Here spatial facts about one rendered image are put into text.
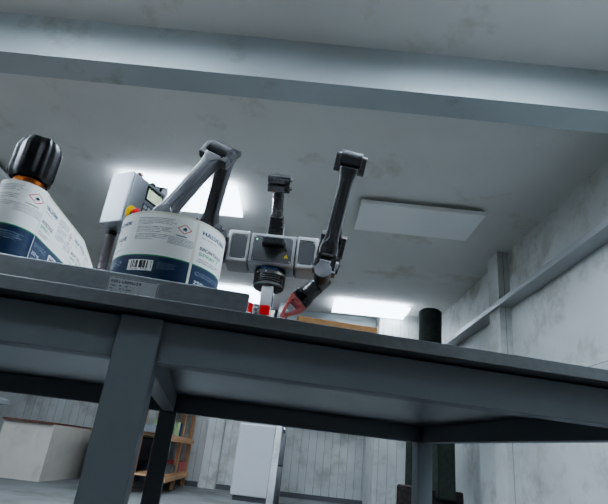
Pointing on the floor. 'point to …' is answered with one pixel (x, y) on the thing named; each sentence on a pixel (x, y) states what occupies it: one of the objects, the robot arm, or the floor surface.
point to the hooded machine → (252, 462)
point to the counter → (39, 450)
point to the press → (428, 326)
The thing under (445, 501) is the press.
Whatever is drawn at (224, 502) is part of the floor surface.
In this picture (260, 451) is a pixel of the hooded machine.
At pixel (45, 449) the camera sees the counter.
